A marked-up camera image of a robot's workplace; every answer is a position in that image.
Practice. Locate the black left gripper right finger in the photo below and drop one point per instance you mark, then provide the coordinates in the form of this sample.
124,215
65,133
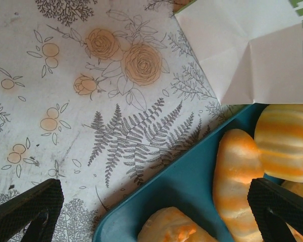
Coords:
267,199

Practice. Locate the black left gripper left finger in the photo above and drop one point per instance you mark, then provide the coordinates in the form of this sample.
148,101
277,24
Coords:
40,194

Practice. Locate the long striped fake bread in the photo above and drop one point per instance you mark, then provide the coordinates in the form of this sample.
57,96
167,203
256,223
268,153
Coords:
237,176
296,187

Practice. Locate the pumpkin-shaped striped fake bread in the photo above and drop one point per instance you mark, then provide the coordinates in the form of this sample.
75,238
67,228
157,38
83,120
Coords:
285,141

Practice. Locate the orange glazed fake bread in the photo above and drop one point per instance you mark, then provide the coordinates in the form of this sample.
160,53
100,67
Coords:
166,227

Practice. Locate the white paper bag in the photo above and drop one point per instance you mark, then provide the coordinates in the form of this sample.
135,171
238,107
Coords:
229,50

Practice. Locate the teal tray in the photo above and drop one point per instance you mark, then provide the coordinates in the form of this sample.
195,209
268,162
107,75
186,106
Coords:
187,181

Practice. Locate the floral printed tablecloth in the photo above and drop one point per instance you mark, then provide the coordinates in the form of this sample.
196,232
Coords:
65,100

